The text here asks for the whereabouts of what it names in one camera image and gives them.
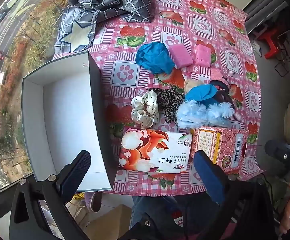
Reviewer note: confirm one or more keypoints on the pink slipper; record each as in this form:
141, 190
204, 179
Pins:
94, 200

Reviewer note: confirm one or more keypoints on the brown cardboard box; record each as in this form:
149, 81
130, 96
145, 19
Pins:
109, 221

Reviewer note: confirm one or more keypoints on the orange flower tissue packet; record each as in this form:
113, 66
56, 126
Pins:
155, 152

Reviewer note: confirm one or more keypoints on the blue fuzzy scrunchie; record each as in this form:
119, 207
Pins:
201, 95

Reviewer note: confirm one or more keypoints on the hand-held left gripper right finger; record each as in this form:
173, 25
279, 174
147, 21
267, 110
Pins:
208, 180

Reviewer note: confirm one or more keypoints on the leopard print scrunchie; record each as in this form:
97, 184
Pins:
168, 102

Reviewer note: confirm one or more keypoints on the pink rectangular sponge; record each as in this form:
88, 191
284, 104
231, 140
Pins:
181, 55

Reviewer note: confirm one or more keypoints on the blue crumpled cloth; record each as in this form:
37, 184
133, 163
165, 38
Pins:
155, 57

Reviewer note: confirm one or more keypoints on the star pattern plaid cloth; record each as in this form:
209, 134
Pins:
72, 36

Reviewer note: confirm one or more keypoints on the red plastic stool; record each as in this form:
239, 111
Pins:
268, 42

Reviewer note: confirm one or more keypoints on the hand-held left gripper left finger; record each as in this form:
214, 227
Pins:
72, 177

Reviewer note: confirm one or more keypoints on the light blue fluffy scrunchie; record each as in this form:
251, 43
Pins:
200, 116

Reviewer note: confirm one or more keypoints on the dark brown scrunchie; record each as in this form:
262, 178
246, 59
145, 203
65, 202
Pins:
223, 92

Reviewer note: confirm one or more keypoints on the pink biscuit shaped sponge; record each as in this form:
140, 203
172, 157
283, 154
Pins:
205, 55

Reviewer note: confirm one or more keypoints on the dark plaid cloth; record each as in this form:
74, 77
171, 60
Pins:
126, 5

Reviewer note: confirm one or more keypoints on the person's leg in jeans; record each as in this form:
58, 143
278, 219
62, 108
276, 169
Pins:
160, 205

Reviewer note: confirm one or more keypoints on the pink strawberry print tablecloth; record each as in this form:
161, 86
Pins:
125, 75

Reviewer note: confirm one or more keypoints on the white polka dot scrunchie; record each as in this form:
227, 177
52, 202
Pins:
145, 108

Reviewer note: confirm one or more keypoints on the pink scrunchie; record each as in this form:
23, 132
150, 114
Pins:
217, 74

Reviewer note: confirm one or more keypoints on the pink patterned carton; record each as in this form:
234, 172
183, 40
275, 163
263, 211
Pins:
221, 145

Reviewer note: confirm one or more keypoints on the white cardboard box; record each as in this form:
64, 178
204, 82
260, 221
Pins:
67, 120

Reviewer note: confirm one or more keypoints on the beige scrunchie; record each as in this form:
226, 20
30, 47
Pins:
191, 85

